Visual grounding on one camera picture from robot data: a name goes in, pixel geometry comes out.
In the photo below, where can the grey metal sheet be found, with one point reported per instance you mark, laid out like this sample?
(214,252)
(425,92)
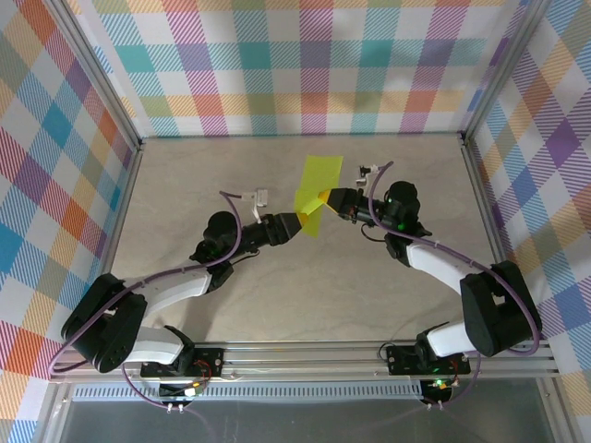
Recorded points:
(300,422)

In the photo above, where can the aluminium frame crossbar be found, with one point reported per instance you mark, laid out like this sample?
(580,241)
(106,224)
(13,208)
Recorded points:
(300,362)

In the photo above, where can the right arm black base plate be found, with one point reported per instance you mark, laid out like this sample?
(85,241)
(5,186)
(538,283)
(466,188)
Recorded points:
(401,362)

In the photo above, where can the aluminium table side rail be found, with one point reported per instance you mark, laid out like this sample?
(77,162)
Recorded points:
(491,221)
(114,240)

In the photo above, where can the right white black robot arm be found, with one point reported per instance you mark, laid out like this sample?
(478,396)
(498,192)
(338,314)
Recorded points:
(438,265)

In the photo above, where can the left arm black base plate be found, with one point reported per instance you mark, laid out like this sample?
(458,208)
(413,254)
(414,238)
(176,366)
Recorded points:
(208,353)

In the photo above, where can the aluminium frame post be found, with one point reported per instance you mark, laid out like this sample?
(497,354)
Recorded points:
(504,69)
(99,74)

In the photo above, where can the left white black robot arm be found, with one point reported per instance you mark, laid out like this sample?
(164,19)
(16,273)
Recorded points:
(175,290)

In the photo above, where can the yellow-green paper sheet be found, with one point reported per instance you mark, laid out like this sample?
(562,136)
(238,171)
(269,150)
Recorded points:
(318,171)

